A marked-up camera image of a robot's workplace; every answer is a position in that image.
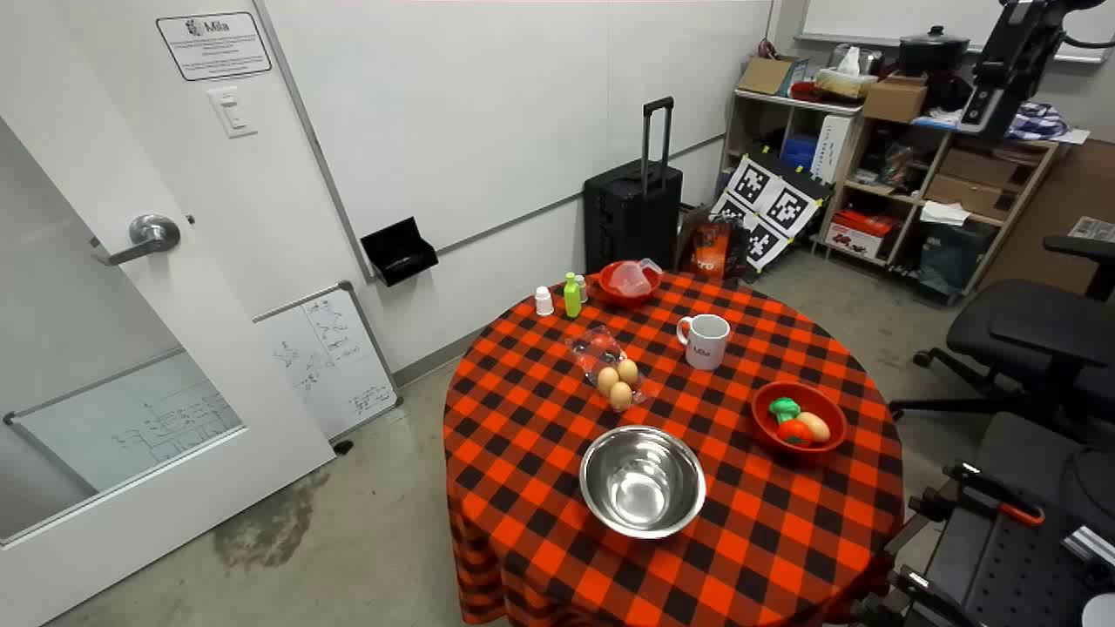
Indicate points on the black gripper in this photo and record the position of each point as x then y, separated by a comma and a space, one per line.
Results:
1025, 48

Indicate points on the green plastic broccoli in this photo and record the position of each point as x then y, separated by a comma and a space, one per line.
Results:
787, 408

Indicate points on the red bowl with toy food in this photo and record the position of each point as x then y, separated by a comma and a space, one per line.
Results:
760, 415

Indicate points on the red bowl with pink plastic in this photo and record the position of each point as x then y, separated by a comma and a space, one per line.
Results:
607, 295

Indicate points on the shiny steel bowl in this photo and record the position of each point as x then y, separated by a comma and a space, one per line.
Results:
642, 483

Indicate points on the black cooking pot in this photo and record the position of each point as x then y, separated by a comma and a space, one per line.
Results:
932, 54

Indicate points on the brown cardboard box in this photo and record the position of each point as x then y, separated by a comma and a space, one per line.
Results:
894, 104

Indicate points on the beige tissue box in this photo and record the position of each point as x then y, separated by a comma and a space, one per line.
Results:
844, 83

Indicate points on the dark green bin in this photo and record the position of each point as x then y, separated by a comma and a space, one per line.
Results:
951, 261

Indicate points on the white upright box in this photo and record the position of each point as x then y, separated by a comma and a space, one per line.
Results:
832, 146

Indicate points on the red storage box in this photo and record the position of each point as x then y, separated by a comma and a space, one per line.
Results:
861, 236

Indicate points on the blue container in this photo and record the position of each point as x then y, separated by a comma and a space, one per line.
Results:
798, 156

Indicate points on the wooden storage shelf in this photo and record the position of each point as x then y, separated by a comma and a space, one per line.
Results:
780, 104

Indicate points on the small cardboard box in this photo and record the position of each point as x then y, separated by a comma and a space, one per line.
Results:
767, 76

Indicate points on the black office chair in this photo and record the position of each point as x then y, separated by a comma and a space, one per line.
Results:
1023, 331

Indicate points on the fiducial marker board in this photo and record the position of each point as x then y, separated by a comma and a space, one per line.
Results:
773, 209

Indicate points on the orange bag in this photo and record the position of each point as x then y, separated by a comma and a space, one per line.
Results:
709, 246

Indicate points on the beige plastic egg toy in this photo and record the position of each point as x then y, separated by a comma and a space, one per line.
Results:
818, 427

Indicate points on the white mug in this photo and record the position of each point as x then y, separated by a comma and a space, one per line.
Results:
709, 342

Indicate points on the black suitcase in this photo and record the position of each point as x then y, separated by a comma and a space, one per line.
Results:
633, 213

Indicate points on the red plastic tomato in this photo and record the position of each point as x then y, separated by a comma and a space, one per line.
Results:
794, 432

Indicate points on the pink clear plastic item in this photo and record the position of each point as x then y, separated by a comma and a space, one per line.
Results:
633, 275

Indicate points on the green plastic bottle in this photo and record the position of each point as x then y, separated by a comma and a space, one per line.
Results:
574, 296

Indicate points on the clear plastic egg carton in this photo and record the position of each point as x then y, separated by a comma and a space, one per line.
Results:
595, 349

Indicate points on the black perforated robot cart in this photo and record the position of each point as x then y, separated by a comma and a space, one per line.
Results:
997, 578

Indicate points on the small white bottle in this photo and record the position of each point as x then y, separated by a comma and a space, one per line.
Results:
546, 304

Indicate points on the red black checkered tablecloth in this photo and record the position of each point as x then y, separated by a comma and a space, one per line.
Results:
721, 533

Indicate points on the small leaning whiteboard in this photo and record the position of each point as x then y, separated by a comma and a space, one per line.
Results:
331, 359

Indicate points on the white door with window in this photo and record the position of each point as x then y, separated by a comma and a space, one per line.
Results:
177, 385

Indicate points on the large wall whiteboard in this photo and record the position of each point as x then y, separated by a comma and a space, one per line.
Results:
501, 105

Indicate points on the black wall tray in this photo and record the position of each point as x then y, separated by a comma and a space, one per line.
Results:
398, 252

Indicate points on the white wall switch plate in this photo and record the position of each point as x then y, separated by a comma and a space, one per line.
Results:
235, 114

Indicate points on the white wall sign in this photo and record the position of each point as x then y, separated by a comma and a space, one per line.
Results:
213, 44

